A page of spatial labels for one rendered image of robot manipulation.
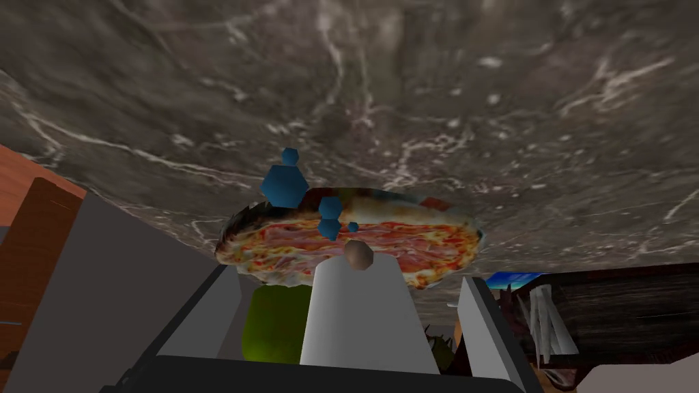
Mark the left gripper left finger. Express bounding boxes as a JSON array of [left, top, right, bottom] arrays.
[[146, 264, 244, 361]]

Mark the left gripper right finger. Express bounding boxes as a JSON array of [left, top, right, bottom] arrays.
[[456, 276, 545, 393]]

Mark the green apple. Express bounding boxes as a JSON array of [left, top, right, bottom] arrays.
[[242, 283, 313, 364]]

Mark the round ham and cheese pizza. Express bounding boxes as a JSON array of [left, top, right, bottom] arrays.
[[214, 187, 486, 290]]

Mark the white bottle with brown cap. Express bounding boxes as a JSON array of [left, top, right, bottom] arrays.
[[300, 239, 441, 375]]

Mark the dark wooden furniture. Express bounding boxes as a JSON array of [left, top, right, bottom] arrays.
[[494, 264, 699, 390]]

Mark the blue faceted object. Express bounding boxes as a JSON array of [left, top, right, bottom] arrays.
[[259, 147, 360, 242]]

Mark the brown wooden cabinet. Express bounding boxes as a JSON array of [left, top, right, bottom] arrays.
[[0, 177, 84, 350]]

